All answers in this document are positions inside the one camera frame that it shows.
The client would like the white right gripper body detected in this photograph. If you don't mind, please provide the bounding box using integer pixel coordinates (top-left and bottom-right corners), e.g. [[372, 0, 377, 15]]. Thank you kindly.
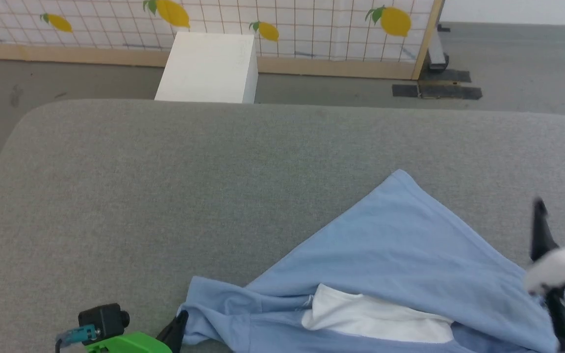
[[523, 242, 565, 296]]

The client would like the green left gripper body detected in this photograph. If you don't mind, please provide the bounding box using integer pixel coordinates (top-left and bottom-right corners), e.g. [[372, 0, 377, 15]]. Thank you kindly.
[[84, 332, 173, 353]]

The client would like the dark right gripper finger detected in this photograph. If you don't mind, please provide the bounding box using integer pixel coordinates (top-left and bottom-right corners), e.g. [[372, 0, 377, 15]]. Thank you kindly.
[[531, 198, 560, 263]]

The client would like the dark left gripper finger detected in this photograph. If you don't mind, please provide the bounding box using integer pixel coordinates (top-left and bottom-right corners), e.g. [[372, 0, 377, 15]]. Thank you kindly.
[[156, 310, 189, 353]]

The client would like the light blue garment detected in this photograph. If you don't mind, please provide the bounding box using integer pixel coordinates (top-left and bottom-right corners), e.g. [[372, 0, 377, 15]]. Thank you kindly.
[[177, 169, 561, 353]]

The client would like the grey fabric sofa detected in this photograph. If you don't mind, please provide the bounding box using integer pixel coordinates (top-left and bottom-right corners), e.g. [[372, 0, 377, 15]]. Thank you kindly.
[[0, 98, 565, 353]]

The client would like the black floor plate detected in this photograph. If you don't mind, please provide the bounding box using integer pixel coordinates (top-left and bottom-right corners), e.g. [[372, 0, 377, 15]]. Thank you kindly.
[[391, 69, 483, 101]]

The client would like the grey metal partition foot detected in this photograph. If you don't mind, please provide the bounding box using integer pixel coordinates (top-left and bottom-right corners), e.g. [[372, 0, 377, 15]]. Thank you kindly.
[[427, 24, 451, 74]]

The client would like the white box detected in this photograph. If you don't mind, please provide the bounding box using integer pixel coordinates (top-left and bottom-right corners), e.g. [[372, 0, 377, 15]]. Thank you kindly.
[[154, 31, 259, 105]]

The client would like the lemon print partition screen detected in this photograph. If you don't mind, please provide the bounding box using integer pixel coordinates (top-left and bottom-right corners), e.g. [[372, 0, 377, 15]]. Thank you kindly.
[[0, 0, 446, 81]]

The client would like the teal-plug left gripper cable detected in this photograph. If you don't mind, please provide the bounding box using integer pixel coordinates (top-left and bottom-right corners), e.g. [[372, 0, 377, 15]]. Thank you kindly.
[[55, 324, 101, 353]]

